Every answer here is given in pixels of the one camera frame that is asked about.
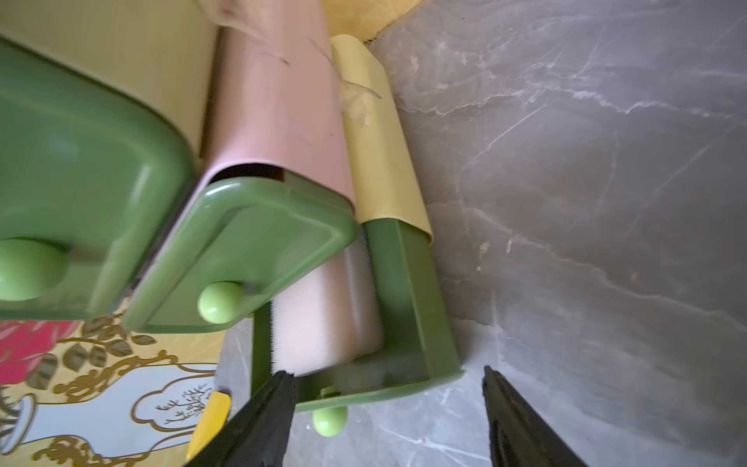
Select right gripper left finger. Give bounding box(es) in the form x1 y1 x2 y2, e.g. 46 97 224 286
186 371 299 467

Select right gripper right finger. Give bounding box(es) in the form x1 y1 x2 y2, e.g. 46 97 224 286
482 366 585 467

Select pink sponge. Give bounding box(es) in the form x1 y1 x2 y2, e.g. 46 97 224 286
270 235 384 376

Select light green drawer cabinet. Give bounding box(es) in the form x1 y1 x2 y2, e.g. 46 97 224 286
1 1 431 233

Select yellow toy shovel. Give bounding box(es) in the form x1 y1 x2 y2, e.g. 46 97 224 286
186 391 231 462

